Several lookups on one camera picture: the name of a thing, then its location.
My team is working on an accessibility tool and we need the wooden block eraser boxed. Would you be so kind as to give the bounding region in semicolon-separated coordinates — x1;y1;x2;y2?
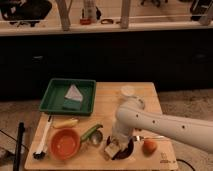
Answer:
104;143;120;158

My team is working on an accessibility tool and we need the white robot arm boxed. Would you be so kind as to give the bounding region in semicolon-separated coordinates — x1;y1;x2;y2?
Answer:
112;98;213;153

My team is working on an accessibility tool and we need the purple bowl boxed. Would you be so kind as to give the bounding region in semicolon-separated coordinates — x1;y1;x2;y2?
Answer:
106;137;134;160

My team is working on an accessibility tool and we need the orange bowl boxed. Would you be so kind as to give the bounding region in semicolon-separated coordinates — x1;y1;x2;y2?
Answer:
49;128;81;160

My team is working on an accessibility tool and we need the silver fork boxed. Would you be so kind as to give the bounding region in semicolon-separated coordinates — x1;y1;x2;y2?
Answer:
132;135;165;141

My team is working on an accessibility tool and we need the orange fruit toy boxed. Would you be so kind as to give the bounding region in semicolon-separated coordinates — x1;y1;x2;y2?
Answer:
142;139;157;154

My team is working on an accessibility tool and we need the green sponge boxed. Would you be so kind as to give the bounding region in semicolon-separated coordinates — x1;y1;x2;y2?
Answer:
62;99;81;110

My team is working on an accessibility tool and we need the grey folded cloth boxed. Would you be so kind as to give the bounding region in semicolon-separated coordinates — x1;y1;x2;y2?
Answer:
65;84;83;101

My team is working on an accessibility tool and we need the green plastic tray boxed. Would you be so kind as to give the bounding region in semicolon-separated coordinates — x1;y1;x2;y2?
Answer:
39;78;96;116

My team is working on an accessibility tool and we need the white black brush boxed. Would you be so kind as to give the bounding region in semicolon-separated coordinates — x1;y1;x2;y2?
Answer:
33;116;52;160

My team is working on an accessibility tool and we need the black pole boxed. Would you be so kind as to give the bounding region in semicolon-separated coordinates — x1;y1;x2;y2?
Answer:
13;122;25;171

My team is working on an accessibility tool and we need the white bottle on shelf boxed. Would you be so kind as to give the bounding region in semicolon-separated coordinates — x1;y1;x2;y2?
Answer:
83;0;97;23

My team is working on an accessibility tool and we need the black bag on shelf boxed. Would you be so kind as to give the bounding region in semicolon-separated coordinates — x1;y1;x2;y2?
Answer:
0;0;52;27

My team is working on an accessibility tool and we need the green handled measuring scoop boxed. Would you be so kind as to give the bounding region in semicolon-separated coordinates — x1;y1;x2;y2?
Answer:
80;124;103;146

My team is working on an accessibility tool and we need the black cable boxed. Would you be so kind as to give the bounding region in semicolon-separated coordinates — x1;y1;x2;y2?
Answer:
175;158;198;171

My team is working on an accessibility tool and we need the wooden shelf post right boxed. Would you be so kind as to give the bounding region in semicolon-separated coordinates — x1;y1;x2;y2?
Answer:
120;0;131;29

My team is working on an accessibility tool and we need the wooden shelf post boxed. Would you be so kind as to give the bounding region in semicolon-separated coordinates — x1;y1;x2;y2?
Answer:
120;0;131;29
55;0;70;31

